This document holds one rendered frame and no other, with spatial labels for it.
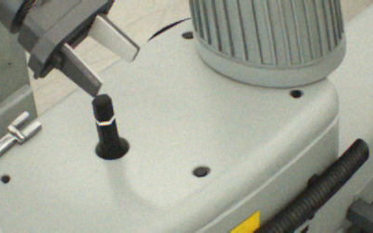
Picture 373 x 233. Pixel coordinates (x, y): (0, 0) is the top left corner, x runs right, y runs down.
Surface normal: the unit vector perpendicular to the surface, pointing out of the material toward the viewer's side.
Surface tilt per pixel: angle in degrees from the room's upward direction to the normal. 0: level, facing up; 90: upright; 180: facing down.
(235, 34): 90
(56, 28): 30
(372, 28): 0
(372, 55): 0
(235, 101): 0
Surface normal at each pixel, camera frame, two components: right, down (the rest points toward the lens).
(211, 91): -0.11, -0.78
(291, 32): 0.11, 0.61
